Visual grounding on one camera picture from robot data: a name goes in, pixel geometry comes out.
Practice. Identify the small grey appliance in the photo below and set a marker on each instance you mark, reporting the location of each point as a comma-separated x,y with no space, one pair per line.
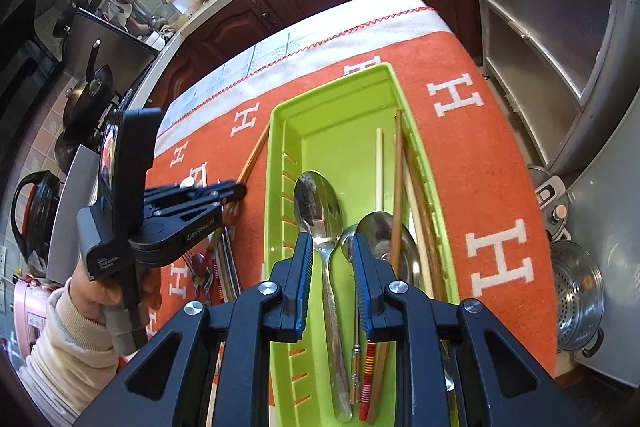
550,202

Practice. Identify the orange patterned blanket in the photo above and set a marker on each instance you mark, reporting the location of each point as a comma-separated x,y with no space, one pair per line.
475,167

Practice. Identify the white blue-lined table cover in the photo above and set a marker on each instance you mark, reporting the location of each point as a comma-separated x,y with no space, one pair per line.
260,57

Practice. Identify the black wok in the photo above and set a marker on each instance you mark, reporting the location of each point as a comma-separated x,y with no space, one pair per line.
90,97

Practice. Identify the tall steel splash panel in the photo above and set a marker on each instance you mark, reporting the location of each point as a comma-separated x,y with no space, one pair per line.
115,42

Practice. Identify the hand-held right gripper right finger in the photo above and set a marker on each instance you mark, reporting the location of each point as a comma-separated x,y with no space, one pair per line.
361,292

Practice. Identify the person's left hand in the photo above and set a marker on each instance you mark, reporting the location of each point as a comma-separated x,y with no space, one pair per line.
85,297

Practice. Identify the low stainless steel board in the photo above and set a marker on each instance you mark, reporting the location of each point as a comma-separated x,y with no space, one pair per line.
75,192

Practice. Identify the black rice cooker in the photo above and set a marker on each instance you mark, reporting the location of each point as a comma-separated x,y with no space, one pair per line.
37,212

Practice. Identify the pink appliance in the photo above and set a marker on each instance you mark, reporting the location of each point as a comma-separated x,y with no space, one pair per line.
27,312

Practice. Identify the green plastic utensil tray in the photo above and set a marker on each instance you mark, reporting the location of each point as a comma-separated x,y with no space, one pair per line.
340,147

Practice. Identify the steel fork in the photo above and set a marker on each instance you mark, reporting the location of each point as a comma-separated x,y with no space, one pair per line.
189,264

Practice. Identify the small steel spoon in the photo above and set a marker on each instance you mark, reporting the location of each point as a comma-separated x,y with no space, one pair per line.
347,242

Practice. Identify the steel steamer pot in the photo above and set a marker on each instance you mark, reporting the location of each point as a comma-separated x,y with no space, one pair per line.
575,297

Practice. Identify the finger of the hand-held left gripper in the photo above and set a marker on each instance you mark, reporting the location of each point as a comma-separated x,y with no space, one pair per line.
220,191
190,213

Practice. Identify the short steel soup spoon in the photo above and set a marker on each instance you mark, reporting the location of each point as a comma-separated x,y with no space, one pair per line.
375,227

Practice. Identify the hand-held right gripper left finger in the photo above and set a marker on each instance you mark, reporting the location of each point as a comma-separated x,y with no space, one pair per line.
304,287

